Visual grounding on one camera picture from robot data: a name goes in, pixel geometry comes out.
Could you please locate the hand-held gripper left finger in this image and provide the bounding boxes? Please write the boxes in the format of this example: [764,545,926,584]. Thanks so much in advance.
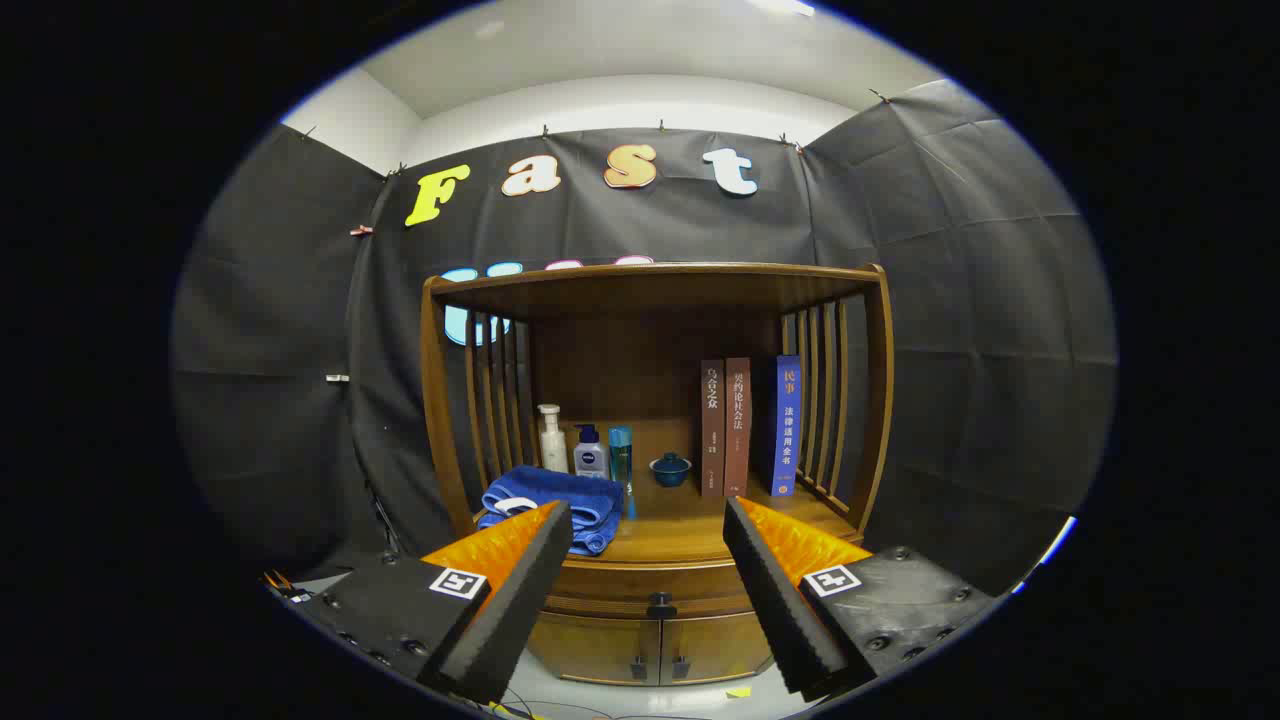
[285,500,574,706]

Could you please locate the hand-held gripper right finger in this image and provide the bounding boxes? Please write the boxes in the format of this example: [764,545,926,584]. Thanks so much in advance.
[722,497,1001,703]

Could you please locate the wooden drawer with black knob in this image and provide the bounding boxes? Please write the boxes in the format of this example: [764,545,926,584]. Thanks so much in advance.
[540,558,769,619]

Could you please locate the wooden cabinet door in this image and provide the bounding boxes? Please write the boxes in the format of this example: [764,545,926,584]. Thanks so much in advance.
[528,612,662,687]
[659,612,774,686]

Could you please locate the wooden cabinet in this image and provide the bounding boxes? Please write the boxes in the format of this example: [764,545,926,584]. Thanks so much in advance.
[420,262,896,689]

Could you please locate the blue folded towel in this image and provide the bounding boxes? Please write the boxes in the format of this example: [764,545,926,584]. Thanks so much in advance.
[477,465,626,557]

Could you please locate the white pump bottle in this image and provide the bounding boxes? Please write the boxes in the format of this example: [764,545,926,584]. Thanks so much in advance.
[537,404,569,474]

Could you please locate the white lotion bottle blue cap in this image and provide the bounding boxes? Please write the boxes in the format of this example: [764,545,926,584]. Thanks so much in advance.
[573,424,608,478]

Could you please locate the reddish brown book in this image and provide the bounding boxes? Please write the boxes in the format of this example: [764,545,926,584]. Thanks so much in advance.
[724,357,752,497]

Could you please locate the blue book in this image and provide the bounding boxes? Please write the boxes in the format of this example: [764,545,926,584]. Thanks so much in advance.
[768,355,802,498]

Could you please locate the dark brown book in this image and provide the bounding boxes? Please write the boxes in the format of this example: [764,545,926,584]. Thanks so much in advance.
[700,359,727,498]

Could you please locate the clear blue bottle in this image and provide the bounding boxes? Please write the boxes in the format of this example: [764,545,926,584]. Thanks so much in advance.
[608,426,636,496]

